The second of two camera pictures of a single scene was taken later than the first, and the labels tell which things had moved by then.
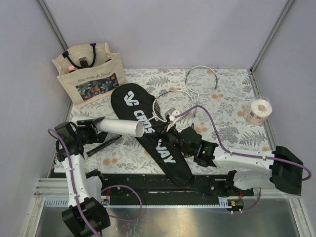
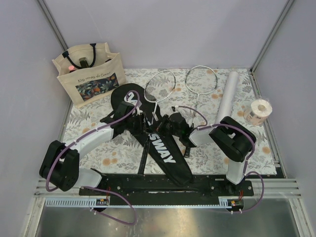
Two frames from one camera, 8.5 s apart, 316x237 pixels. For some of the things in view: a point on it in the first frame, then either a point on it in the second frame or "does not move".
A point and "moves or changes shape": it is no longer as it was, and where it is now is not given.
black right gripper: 165,134 to 164,119
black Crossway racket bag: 141,105 does not move
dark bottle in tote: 83,62 does not move
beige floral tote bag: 90,74 does not move
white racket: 200,80 does not move
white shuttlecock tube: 123,127 moves or changes shape
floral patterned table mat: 221,103 does not move
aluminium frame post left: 53,24 does not move
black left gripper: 90,127 to 143,123
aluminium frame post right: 285,10 does not move
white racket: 172,106 to 159,87
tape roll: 259,112 does not move
